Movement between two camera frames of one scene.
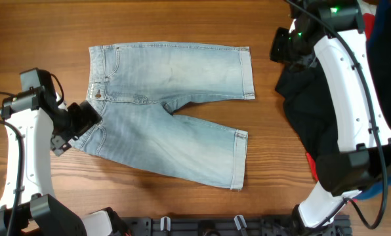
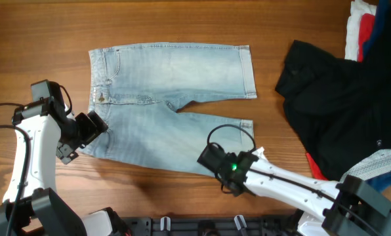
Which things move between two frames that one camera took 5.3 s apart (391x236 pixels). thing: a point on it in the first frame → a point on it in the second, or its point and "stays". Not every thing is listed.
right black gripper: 279,46 → 208,158
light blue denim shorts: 134,84 stays
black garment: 308,99 stays
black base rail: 229,226 stays
